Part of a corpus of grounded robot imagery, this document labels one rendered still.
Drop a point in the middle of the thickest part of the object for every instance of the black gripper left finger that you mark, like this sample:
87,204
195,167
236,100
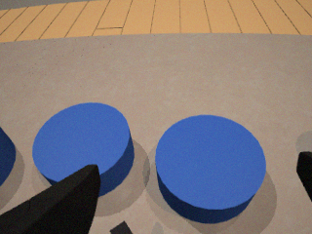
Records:
68,207

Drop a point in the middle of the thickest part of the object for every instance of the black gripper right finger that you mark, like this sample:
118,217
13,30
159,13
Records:
304,170

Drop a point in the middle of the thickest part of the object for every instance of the blue cylinder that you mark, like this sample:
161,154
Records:
208,168
81,134
7,156

